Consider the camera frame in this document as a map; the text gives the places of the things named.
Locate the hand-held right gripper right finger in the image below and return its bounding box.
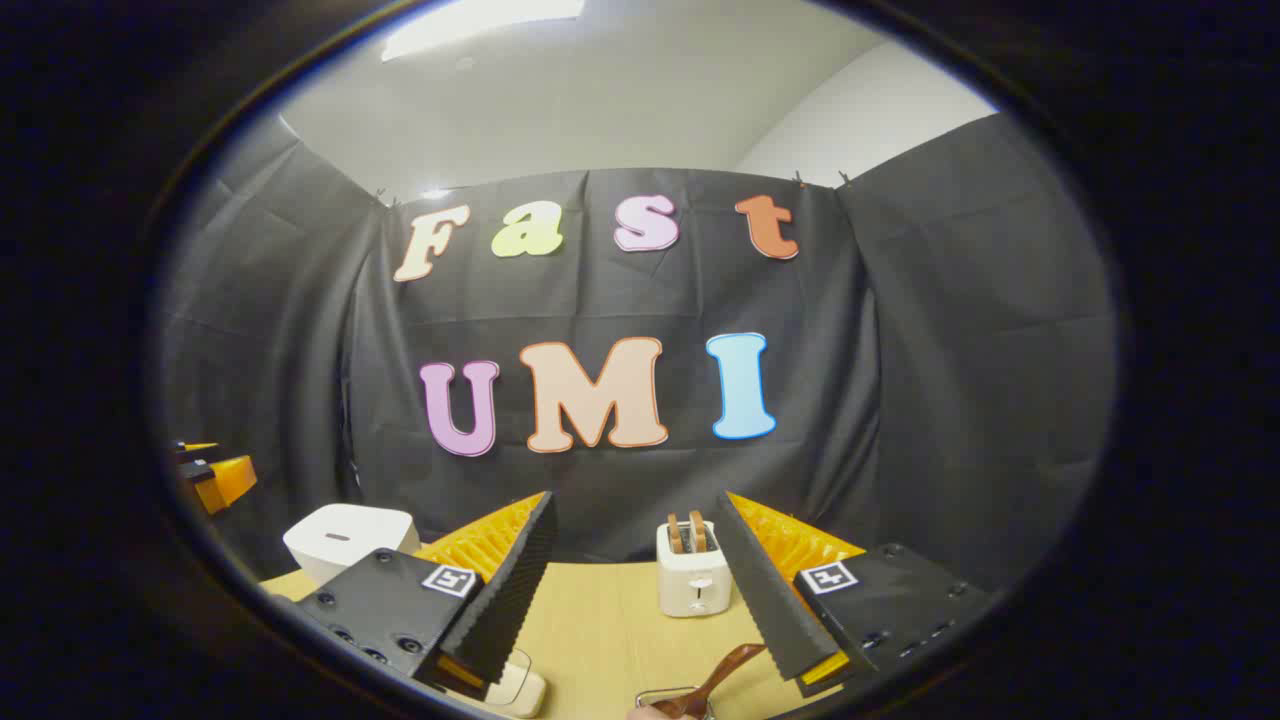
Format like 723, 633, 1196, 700
714, 490, 991, 699

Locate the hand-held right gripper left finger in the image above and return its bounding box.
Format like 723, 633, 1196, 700
296, 490, 559, 701

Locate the brown wooden spoon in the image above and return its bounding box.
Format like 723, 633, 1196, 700
650, 643, 769, 720

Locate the white rice cooker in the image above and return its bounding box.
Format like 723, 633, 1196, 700
283, 503, 421, 588

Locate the clear plastic container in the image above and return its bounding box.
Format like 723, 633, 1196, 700
480, 648, 548, 719

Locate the white toaster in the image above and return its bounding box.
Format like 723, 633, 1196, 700
656, 520, 733, 619

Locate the black backdrop cloth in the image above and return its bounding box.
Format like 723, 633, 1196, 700
155, 110, 1119, 591

